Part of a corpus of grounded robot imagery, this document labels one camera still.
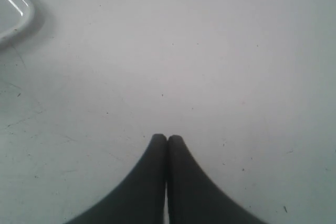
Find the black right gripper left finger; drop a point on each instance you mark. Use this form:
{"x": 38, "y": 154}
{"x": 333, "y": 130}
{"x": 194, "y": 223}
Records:
{"x": 140, "y": 197}

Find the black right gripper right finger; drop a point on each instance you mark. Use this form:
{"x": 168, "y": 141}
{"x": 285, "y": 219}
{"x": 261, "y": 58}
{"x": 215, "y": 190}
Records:
{"x": 192, "y": 196}

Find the white rectangular plastic tray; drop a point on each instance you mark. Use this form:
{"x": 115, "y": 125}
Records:
{"x": 16, "y": 16}

